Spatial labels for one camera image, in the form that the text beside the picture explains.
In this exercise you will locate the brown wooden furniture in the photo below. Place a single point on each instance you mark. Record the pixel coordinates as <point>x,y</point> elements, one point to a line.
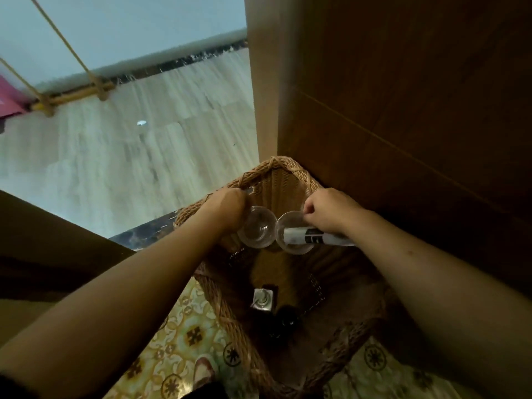
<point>54,249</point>

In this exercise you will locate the yellow patterned rug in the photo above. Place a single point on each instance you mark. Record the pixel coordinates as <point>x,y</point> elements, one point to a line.
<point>183,336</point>

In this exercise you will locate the person's right fingers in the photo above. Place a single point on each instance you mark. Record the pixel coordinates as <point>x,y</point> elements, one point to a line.
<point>311,211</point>

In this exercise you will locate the person's left forearm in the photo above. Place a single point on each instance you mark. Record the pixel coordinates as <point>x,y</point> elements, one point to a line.
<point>112,311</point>

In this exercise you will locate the person's right hand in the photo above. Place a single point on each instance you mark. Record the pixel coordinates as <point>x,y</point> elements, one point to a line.
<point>332,211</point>

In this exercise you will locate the brown wicker basket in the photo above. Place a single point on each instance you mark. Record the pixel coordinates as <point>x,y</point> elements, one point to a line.
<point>286,186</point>

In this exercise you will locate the dark round bottle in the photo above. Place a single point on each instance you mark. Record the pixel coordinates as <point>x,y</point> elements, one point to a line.
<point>286,319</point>

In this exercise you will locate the person's foot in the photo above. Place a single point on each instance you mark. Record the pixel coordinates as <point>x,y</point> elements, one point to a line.
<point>204,371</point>

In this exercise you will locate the bamboo pole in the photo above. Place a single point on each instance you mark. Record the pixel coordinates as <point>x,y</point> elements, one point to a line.
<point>70,96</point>

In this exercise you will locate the person's left hand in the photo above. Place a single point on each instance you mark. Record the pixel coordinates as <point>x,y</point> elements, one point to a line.
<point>226,207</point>

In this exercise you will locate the person's right forearm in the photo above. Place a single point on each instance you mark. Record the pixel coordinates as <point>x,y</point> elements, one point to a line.
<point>436,295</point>

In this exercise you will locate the white squeeze tube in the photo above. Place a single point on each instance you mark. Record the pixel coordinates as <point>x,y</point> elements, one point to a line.
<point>305,236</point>

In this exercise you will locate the pink cloth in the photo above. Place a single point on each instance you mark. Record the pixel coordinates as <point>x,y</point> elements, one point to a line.
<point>10,99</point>

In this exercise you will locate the dark wooden cabinet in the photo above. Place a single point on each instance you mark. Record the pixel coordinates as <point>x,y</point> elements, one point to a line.
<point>395,99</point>

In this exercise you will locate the person's left fingers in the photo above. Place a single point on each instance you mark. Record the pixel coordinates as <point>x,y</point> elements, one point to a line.
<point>244,207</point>

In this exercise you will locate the clear plastic cup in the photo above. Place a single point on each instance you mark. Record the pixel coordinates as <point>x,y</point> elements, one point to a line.
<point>291,247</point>
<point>257,228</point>

